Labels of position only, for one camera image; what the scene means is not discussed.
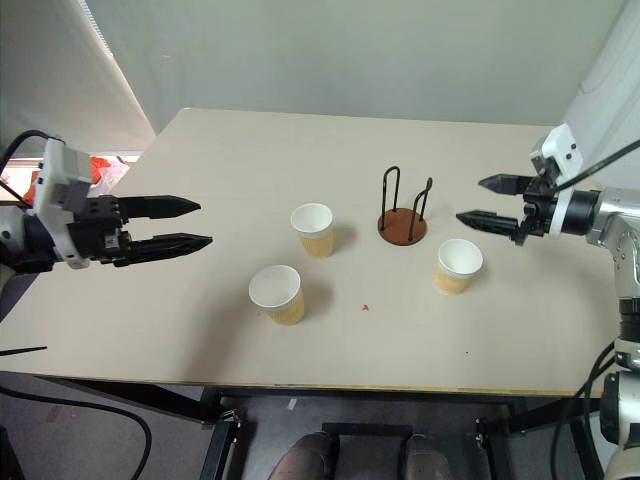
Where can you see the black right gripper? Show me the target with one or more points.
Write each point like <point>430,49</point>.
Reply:
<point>537,210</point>

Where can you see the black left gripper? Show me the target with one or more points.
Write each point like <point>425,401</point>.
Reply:
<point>95,230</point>

